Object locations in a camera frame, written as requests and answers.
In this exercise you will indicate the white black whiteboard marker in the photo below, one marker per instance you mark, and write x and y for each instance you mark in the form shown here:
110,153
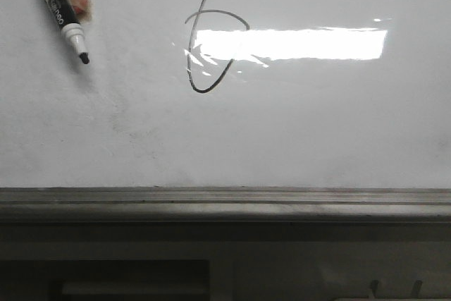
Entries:
70,27

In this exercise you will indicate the white whiteboard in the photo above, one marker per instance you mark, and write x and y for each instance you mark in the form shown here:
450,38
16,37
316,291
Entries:
285,93

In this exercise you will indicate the aluminium whiteboard tray frame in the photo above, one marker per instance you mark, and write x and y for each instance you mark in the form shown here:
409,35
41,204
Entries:
230,204

